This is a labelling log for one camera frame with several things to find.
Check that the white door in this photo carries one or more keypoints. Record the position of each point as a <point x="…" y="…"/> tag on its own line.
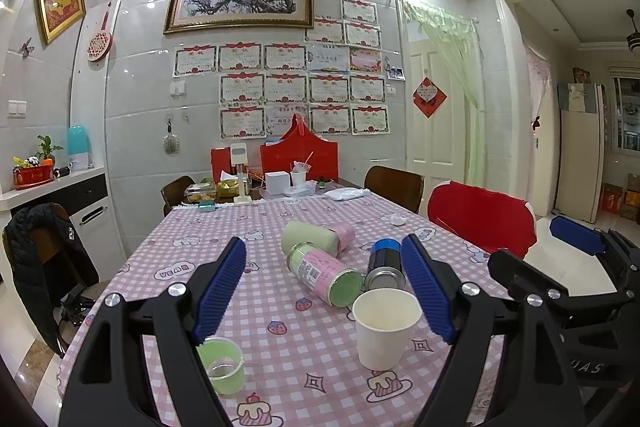
<point x="430" y="142"/>

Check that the white paper cup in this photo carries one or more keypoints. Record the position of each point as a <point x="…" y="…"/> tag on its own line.
<point x="382" y="332"/>

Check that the white plastic bag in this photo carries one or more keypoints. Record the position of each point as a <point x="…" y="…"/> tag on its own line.
<point x="347" y="194"/>

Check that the large red gift box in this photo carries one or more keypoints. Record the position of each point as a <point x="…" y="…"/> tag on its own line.
<point x="320" y="157"/>

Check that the red round hanging ornament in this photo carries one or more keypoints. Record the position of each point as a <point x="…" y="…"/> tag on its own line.
<point x="99" y="44"/>

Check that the white desk lamp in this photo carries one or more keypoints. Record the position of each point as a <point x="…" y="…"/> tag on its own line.
<point x="240" y="154"/>

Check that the white and black cabinet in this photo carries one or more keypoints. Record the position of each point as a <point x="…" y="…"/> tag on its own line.
<point x="95" y="217"/>

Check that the ceiling fan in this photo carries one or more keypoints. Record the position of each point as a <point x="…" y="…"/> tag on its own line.
<point x="634" y="39"/>

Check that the pink and green canister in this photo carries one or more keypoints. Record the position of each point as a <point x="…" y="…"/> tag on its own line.
<point x="312" y="237"/>

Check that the group of wall certificates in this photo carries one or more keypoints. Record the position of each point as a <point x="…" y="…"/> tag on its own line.
<point x="285" y="87"/>

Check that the plate of food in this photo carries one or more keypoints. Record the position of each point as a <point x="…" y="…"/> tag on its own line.
<point x="200" y="194"/>

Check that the white cup with straws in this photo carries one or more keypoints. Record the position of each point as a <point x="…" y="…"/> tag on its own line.
<point x="299" y="177"/>

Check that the small green plastic cup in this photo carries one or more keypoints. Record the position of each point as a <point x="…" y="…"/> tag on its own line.
<point x="227" y="369"/>

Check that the white wall switch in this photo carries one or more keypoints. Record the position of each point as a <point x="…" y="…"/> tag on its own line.
<point x="177" y="89"/>
<point x="17" y="108"/>

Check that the black jacket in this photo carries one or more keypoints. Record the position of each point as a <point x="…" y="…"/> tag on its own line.
<point x="35" y="267"/>

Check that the red diamond door decoration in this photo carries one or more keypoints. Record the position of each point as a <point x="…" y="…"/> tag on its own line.
<point x="429" y="97"/>

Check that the red tray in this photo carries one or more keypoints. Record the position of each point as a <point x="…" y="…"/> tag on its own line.
<point x="32" y="179"/>

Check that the cardboard boxes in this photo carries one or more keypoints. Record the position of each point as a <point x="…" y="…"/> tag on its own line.
<point x="620" y="202"/>

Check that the butterfly wall sticker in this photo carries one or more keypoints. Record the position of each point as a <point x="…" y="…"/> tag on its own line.
<point x="26" y="47"/>

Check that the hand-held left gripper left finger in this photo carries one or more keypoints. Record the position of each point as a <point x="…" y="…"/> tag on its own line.
<point x="220" y="292"/>

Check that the small green box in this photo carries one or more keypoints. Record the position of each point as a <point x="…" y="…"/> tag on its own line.
<point x="207" y="206"/>

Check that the pink checked tablecloth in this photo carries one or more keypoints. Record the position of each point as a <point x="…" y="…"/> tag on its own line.
<point x="280" y="312"/>

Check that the white refrigerator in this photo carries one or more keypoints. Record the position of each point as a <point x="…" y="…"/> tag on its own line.
<point x="580" y="157"/>

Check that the white square box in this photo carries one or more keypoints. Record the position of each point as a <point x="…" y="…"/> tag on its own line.
<point x="277" y="184"/>

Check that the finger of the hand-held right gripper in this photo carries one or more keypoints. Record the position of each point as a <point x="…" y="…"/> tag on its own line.
<point x="575" y="233"/>
<point x="520" y="274"/>

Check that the pink curtain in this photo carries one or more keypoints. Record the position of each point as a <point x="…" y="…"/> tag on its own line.
<point x="537" y="77"/>

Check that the blue and black can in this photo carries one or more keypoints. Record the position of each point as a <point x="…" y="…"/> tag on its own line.
<point x="382" y="257"/>

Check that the small potted plant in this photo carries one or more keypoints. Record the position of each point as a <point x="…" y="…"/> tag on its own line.
<point x="46" y="149"/>

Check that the blue and white humidifier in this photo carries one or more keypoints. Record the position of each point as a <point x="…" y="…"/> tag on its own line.
<point x="80" y="147"/>

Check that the hanging wall brush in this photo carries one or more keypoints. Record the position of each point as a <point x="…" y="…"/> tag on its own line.
<point x="171" y="143"/>

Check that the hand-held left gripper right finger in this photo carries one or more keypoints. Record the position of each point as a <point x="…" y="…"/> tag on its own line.
<point x="427" y="292"/>

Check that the red chair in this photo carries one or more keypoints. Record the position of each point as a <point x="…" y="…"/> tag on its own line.
<point x="480" y="217"/>

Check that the crumpled white tissue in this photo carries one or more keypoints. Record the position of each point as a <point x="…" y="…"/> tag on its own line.
<point x="398" y="220"/>

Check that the pink label can green lid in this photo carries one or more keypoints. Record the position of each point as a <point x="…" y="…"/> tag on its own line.
<point x="320" y="272"/>

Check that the brown chair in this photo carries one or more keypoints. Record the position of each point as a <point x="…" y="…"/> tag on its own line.
<point x="175" y="192"/>
<point x="392" y="187"/>

